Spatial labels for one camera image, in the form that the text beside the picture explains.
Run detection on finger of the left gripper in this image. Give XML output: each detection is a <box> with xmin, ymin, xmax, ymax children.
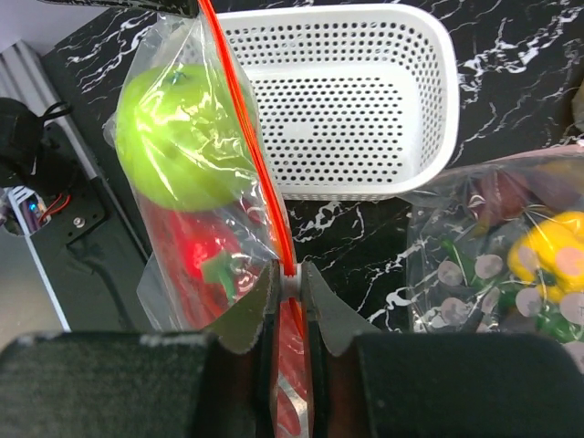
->
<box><xmin>45</xmin><ymin>0</ymin><xmax>200</xmax><ymax>18</ymax></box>

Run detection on red fake chili peppers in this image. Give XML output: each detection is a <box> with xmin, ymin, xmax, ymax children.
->
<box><xmin>159</xmin><ymin>204</ymin><xmax>307</xmax><ymax>438</ymax></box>

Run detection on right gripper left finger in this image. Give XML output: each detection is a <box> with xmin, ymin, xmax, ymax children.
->
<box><xmin>1</xmin><ymin>261</ymin><xmax>281</xmax><ymax>437</ymax></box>

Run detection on green fake apple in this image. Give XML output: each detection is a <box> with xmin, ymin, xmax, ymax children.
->
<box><xmin>115</xmin><ymin>64</ymin><xmax>256</xmax><ymax>212</ymax></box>

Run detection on yellow fake bell pepper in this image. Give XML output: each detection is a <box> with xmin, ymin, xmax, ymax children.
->
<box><xmin>507</xmin><ymin>211</ymin><xmax>583</xmax><ymax>303</ymax></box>

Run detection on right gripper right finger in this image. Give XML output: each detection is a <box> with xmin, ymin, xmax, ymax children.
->
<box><xmin>302</xmin><ymin>263</ymin><xmax>583</xmax><ymax>437</ymax></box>

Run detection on clear red-zip bag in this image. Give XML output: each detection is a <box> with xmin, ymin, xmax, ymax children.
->
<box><xmin>102</xmin><ymin>0</ymin><xmax>308</xmax><ymax>438</ymax></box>

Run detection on dotted bag with yellow pepper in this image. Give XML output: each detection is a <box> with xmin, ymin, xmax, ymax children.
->
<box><xmin>405</xmin><ymin>143</ymin><xmax>583</xmax><ymax>346</ymax></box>

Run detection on white perforated plastic basket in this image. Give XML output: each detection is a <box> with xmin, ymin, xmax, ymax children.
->
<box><xmin>219</xmin><ymin>4</ymin><xmax>460</xmax><ymax>201</ymax></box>

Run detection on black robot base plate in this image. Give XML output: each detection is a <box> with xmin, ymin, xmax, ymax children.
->
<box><xmin>31</xmin><ymin>122</ymin><xmax>151</xmax><ymax>332</ymax></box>

